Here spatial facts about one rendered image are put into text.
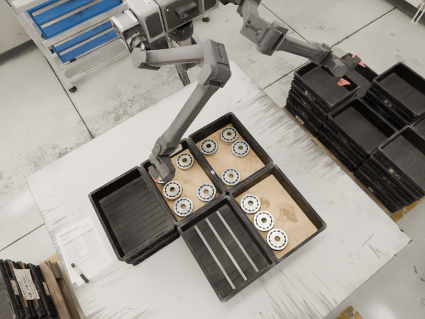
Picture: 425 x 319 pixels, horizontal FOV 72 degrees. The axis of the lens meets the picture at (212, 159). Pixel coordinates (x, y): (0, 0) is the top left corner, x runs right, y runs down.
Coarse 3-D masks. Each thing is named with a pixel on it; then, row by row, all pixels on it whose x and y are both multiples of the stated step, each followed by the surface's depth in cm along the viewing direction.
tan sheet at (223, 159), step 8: (216, 136) 172; (240, 136) 171; (224, 144) 170; (232, 144) 169; (224, 152) 168; (208, 160) 166; (216, 160) 166; (224, 160) 165; (232, 160) 165; (240, 160) 165; (248, 160) 164; (256, 160) 164; (216, 168) 163; (224, 168) 163; (240, 168) 162; (248, 168) 162; (256, 168) 162; (240, 176) 161; (248, 176) 160
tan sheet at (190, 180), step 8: (184, 152) 169; (176, 168) 165; (192, 168) 164; (200, 168) 164; (176, 176) 163; (184, 176) 162; (192, 176) 162; (200, 176) 162; (184, 184) 160; (192, 184) 160; (200, 184) 160; (184, 192) 158; (192, 192) 158; (208, 192) 157; (216, 192) 157; (168, 200) 157; (192, 200) 156; (184, 208) 154; (176, 216) 153
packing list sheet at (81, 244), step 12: (72, 228) 166; (84, 228) 166; (60, 240) 163; (72, 240) 163; (84, 240) 163; (96, 240) 162; (72, 252) 160; (84, 252) 160; (96, 252) 160; (108, 252) 159; (84, 264) 157; (96, 264) 157; (108, 264) 157; (72, 276) 155
